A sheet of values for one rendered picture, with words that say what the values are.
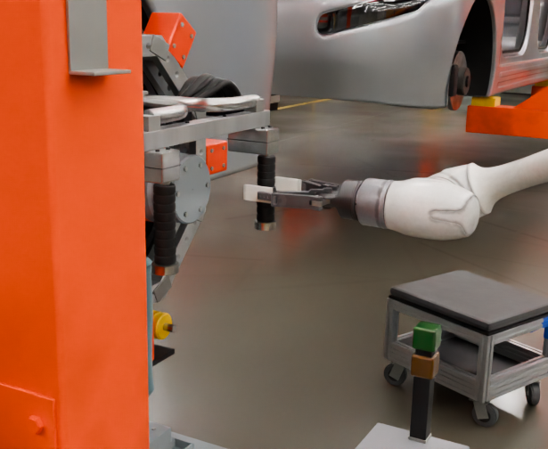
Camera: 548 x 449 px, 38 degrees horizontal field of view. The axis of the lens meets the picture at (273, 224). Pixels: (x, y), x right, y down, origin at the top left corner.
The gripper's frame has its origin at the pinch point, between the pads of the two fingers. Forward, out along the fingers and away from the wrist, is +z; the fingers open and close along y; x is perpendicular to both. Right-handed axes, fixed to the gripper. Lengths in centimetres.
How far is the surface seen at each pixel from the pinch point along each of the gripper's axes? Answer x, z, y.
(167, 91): 17.5, 24.9, 1.5
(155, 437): -60, 26, -3
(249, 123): 13.3, 1.7, -4.7
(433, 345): -19.5, -39.8, -14.2
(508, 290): -49, -27, 111
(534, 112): -16, 14, 344
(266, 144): 9.2, -1.1, -2.6
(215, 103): 17.4, 4.2, -12.6
